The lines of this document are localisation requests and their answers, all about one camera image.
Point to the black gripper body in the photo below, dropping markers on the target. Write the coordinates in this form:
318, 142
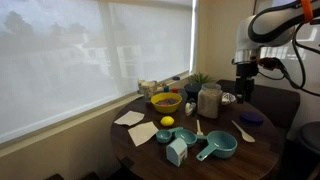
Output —
246, 71

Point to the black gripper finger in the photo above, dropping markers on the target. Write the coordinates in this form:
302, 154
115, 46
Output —
240, 91
250, 91

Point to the white plastic spoon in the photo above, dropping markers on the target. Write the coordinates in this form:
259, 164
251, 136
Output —
247, 136

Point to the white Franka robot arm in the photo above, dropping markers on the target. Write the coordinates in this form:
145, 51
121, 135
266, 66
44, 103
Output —
243, 36

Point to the dark blue jar lid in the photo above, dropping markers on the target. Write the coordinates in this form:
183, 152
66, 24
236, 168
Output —
251, 118

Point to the glass jar of rice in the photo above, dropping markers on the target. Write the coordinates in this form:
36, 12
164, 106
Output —
209, 103

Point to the dark upholstered armchair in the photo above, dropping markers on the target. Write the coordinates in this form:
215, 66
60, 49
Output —
276, 103

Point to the green spiky plant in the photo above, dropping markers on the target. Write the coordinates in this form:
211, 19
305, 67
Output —
199, 78

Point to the small cream plastic spatula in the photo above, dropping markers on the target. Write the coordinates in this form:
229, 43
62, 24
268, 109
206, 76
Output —
199, 128

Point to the large teal measuring cup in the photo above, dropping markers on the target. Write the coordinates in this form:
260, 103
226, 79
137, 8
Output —
221, 145

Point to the small red block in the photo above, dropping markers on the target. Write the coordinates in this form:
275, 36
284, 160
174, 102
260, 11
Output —
175, 90

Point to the medium teal measuring cup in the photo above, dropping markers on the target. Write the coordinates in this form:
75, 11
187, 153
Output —
186, 136

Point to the small blue block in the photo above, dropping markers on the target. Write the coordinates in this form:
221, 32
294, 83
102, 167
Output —
166, 89

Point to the yellow bowl of coloured beads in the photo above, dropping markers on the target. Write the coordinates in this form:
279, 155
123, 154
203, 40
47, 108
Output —
166, 108

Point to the grey round stool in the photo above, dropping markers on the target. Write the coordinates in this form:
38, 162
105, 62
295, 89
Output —
311, 136

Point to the yellow lemon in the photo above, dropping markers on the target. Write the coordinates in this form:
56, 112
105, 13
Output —
167, 121

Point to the teal white toy milk carton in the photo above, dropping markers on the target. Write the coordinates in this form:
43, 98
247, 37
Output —
176, 153

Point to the small teal measuring cup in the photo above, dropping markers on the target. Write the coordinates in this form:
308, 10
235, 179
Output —
163, 136

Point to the patterned paper cup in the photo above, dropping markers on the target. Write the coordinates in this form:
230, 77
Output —
148, 90

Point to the large white paper napkin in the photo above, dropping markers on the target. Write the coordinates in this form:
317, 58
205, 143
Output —
142, 133

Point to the small white paper napkin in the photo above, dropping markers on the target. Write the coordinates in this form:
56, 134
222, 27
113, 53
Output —
130, 118

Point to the wide white roller blind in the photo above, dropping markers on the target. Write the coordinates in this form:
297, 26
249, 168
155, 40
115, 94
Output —
66, 66

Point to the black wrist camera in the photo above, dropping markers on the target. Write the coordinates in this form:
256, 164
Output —
267, 63

